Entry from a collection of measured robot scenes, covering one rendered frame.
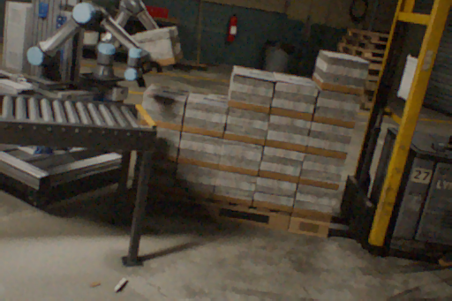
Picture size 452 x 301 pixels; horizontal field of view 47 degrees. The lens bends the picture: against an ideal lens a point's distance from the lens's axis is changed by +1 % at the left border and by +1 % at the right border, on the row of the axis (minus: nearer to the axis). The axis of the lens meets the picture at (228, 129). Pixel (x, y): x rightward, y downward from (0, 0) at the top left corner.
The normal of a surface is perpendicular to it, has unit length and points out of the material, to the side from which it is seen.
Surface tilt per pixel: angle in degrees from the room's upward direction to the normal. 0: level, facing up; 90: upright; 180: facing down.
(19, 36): 90
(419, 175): 90
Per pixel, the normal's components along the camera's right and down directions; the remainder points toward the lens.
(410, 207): 0.00, 0.25
